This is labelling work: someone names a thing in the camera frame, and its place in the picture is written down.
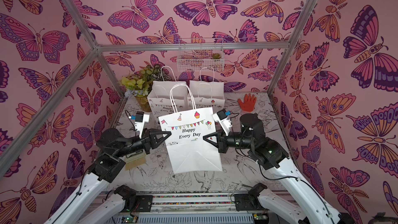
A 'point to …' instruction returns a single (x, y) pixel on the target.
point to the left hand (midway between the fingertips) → (170, 134)
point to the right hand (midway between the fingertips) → (206, 136)
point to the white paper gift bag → (189, 151)
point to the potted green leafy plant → (139, 85)
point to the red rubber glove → (248, 104)
